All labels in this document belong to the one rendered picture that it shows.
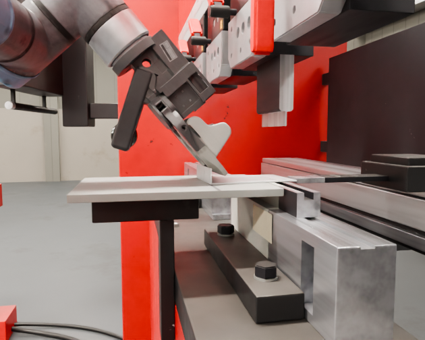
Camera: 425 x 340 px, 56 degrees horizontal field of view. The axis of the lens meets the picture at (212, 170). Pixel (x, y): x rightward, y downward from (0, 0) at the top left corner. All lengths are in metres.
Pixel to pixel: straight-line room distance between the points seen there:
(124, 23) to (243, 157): 0.99
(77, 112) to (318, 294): 1.68
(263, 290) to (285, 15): 0.29
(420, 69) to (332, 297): 0.83
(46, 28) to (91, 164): 9.01
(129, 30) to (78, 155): 9.02
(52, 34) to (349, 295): 0.46
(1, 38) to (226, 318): 0.37
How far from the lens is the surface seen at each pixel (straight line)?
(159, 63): 0.58
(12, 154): 9.70
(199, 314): 0.46
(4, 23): 0.46
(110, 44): 0.56
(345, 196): 0.88
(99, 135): 9.52
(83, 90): 1.97
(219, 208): 0.92
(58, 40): 0.58
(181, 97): 0.56
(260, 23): 0.44
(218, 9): 0.65
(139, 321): 1.57
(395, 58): 1.23
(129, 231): 1.46
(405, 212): 0.73
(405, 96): 1.18
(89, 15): 0.57
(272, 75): 0.59
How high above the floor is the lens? 1.07
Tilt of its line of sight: 5 degrees down
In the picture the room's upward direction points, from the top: straight up
